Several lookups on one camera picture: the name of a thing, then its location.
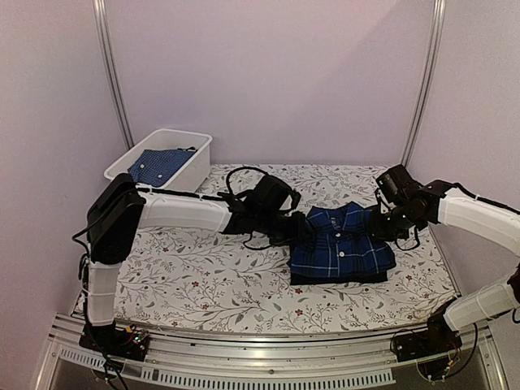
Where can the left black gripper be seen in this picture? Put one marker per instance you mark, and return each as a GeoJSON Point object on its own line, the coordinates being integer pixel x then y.
{"type": "Point", "coordinates": [299, 232]}

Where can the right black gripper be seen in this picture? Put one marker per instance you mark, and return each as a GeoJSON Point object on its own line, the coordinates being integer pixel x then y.
{"type": "Point", "coordinates": [377, 229]}

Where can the black shirt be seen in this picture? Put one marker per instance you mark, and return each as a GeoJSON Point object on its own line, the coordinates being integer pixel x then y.
{"type": "Point", "coordinates": [381, 277]}

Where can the blue plaid long sleeve shirt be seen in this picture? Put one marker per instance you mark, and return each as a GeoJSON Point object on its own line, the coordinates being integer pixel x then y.
{"type": "Point", "coordinates": [341, 245]}

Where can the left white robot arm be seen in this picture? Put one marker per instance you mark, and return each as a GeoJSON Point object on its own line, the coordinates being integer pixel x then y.
{"type": "Point", "coordinates": [126, 207]}

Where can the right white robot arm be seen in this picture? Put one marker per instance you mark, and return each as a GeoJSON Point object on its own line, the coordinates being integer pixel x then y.
{"type": "Point", "coordinates": [406, 207]}

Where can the floral patterned table mat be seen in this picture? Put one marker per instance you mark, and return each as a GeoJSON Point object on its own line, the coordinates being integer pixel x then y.
{"type": "Point", "coordinates": [206, 281]}

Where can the white plastic bin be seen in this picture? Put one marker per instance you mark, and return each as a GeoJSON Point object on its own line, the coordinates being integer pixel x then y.
{"type": "Point", "coordinates": [190, 176]}

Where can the blue checked shirt in bin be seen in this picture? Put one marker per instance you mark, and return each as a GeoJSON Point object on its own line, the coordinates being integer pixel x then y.
{"type": "Point", "coordinates": [156, 167]}

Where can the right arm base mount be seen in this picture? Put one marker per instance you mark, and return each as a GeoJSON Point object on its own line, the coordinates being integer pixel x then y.
{"type": "Point", "coordinates": [437, 338]}

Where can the front aluminium rail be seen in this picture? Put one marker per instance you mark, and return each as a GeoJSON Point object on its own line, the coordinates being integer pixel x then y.
{"type": "Point", "coordinates": [179, 359]}

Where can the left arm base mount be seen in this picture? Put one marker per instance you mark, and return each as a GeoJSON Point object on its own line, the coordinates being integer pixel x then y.
{"type": "Point", "coordinates": [129, 343]}

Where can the right aluminium frame post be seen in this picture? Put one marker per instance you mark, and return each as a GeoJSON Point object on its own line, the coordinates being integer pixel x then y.
{"type": "Point", "coordinates": [427, 77]}

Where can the aluminium frame post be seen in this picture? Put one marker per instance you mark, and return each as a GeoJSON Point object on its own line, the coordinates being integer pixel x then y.
{"type": "Point", "coordinates": [427, 77]}
{"type": "Point", "coordinates": [108, 59]}

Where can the left aluminium frame post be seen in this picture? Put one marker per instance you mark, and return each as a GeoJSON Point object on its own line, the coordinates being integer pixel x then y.
{"type": "Point", "coordinates": [108, 59]}

